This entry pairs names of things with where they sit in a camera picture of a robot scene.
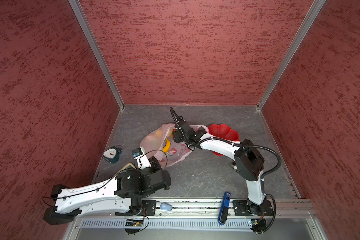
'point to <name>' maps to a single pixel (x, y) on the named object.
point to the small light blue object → (165, 207)
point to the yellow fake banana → (166, 148)
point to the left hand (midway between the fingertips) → (155, 161)
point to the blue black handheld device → (223, 212)
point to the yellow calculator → (128, 166)
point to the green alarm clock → (111, 154)
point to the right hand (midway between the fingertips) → (177, 135)
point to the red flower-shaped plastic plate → (223, 131)
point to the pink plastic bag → (158, 141)
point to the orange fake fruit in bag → (158, 134)
